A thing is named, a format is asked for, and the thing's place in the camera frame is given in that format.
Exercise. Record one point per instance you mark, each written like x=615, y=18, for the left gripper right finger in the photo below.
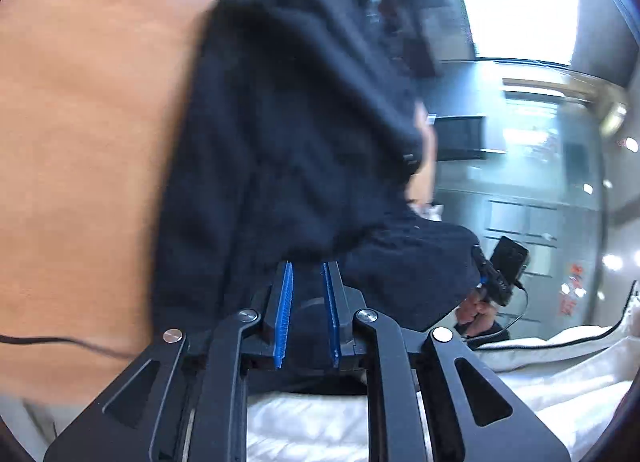
x=338, y=313

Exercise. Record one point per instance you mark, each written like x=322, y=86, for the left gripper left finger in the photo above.
x=277, y=314

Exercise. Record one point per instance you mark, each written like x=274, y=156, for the dark navy fleece garment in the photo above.
x=298, y=143

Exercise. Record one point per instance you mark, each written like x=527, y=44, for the person's right hand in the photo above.
x=475, y=315

